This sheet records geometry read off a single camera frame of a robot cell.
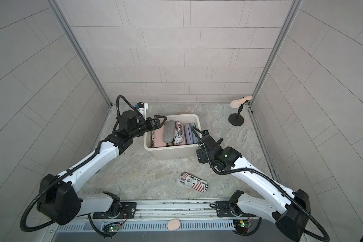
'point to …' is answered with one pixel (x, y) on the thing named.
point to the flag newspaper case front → (193, 182)
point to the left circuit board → (111, 227)
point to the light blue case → (195, 139)
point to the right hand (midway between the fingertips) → (204, 152)
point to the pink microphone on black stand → (236, 119)
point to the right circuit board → (242, 226)
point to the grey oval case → (168, 132)
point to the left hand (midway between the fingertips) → (165, 118)
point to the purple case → (188, 133)
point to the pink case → (159, 137)
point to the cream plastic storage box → (177, 152)
